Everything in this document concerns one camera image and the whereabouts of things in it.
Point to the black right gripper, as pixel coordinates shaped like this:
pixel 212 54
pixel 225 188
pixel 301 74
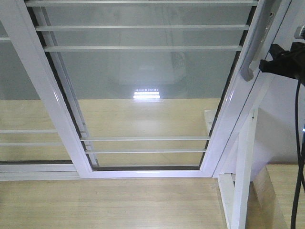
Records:
pixel 289 64

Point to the grey door pull handle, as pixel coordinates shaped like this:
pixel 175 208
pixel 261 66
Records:
pixel 255 34

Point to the white framed sliding glass door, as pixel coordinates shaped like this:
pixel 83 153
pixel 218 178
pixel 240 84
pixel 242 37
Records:
pixel 145 51

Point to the grey door lock plate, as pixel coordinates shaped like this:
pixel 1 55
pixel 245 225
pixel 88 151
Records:
pixel 268 25

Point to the light plywood box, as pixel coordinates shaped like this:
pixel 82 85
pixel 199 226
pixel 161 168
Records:
pixel 271 197

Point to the light plywood base platform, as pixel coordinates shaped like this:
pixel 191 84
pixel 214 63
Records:
pixel 175 203

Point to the white framed fixed glass panel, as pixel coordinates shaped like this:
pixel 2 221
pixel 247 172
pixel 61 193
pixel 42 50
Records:
pixel 30 147

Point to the white door frame post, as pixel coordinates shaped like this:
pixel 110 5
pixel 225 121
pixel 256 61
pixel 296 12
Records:
pixel 241 96

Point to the rear white support bracket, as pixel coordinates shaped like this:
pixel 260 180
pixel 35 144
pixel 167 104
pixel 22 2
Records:
pixel 210 116

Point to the white triangular support bracket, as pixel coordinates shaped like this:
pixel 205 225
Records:
pixel 235 191

